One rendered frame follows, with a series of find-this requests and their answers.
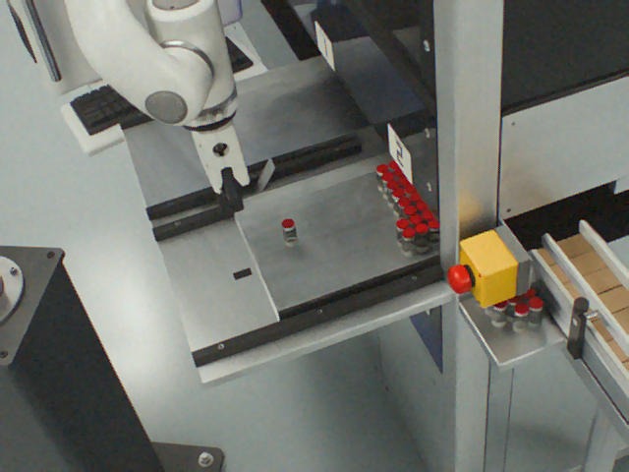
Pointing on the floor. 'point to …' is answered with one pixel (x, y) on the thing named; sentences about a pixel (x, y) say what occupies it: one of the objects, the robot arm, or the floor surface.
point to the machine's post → (466, 201)
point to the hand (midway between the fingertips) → (229, 199)
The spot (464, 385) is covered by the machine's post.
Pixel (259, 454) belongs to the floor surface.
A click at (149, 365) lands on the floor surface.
